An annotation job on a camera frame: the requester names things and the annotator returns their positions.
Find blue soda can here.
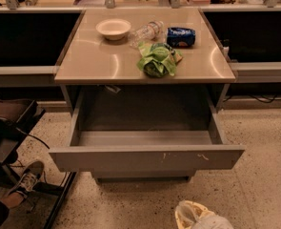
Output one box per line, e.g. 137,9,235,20
167,27,195,48

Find green chip bag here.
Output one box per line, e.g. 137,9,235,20
137,42,183,78

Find black cart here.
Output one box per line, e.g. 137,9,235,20
0,90,79,229

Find clear plastic water bottle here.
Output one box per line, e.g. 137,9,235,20
129,21,164,48

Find grey top drawer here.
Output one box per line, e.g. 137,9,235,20
50,93,244,172

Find white bowl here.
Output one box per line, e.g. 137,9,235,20
95,19,131,41

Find person's leg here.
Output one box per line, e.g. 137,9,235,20
0,192,24,226

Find grey bottom drawer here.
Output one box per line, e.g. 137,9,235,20
91,170,196,179

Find grey drawer cabinet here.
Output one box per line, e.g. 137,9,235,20
53,7,237,185

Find grey sneaker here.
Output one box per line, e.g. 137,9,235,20
9,160,45,198

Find grey drawer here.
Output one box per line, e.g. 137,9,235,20
91,170,196,179
50,93,244,172

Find black cable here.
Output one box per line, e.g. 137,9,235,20
15,129,69,187

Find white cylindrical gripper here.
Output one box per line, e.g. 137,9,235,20
174,200,234,229

